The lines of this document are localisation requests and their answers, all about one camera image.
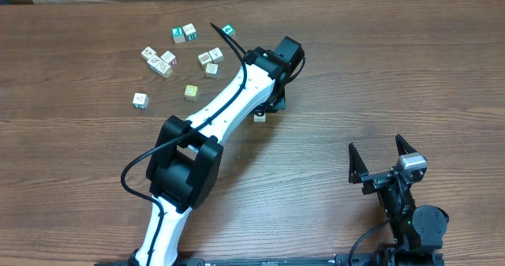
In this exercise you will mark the wooden block brown picture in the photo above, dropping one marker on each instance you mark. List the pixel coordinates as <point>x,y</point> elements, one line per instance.
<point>204,59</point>

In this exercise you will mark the green number four block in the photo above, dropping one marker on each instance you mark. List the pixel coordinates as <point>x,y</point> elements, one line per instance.
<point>229,30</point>

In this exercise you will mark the green top wooden block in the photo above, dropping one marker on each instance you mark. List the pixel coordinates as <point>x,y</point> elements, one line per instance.
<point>178,35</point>

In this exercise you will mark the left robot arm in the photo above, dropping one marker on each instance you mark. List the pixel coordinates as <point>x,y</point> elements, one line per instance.
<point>185,161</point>

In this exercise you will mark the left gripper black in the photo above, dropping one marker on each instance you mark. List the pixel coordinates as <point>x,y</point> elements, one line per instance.
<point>279,100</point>

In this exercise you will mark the wooden block squirrel picture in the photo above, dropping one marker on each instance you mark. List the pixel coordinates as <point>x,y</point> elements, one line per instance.
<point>147,53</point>

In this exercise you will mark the wooden block red side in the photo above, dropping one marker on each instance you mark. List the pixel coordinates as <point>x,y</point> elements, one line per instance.
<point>169,58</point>

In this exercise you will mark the wooden block teal side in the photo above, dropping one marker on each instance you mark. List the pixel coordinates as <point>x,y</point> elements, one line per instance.
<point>140,100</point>

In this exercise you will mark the wooden block green side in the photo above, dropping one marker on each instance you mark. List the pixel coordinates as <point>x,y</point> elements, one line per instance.
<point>190,32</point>

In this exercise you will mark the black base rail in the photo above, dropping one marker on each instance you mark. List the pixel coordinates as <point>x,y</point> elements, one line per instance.
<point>337,260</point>

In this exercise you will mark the yellow top wooden block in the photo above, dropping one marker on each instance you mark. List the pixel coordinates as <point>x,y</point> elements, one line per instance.
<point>191,92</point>

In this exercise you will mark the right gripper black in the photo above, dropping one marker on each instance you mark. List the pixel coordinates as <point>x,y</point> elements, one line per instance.
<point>375,180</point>

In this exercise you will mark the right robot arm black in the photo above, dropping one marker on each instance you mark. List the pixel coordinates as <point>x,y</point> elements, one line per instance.
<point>417,230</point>

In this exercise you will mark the wooden block triangle picture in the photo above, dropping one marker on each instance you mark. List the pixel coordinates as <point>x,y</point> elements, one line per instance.
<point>216,55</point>

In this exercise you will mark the wooden block green picture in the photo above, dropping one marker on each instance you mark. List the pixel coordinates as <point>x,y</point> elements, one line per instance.
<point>212,70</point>

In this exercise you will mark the yellow wooden block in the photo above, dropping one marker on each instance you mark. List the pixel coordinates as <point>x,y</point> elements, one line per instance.
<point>164,69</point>
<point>191,92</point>

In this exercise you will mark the wooden block ball picture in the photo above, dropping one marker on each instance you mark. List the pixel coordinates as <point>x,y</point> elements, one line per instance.
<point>153,61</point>

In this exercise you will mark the wooden block scribble picture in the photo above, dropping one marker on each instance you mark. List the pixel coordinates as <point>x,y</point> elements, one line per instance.
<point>257,118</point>

